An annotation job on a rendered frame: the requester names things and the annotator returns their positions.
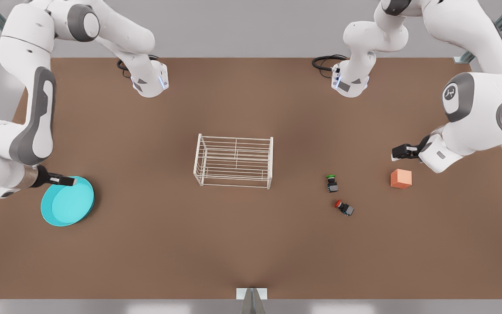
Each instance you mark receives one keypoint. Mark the turquoise plate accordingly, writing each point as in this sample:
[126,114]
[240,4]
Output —
[68,201]

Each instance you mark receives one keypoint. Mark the red button switch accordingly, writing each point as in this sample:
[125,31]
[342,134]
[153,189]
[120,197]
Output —
[344,208]

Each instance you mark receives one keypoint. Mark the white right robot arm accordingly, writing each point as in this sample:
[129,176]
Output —
[33,113]

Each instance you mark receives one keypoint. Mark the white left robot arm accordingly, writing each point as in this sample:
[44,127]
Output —
[477,100]

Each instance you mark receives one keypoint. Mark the orange cube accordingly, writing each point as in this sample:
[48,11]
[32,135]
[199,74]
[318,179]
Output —
[401,179]

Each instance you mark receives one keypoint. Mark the green button switch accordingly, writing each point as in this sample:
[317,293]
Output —
[331,184]

